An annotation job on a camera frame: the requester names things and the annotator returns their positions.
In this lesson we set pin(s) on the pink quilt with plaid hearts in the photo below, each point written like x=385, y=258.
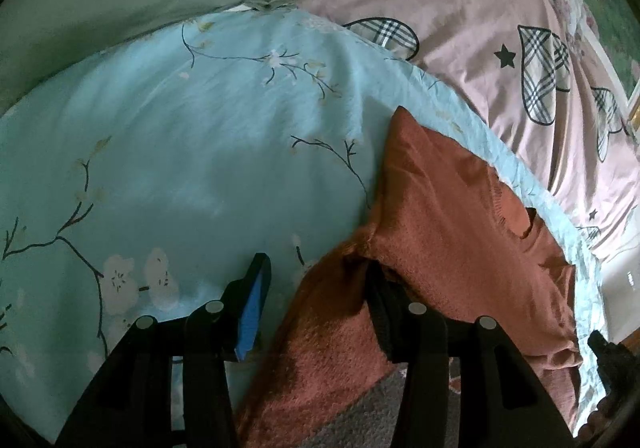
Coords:
x=450, y=17

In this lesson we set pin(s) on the rust brown knit garment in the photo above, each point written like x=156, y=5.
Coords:
x=450, y=238

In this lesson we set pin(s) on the light blue floral blanket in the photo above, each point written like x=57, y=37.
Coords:
x=190, y=152

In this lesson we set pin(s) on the grey cloth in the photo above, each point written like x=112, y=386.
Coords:
x=350, y=415

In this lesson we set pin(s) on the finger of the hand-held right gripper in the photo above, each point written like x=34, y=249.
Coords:
x=614, y=368

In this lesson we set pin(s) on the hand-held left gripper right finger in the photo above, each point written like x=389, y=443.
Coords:
x=385, y=325

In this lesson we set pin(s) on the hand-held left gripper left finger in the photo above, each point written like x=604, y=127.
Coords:
x=251, y=315

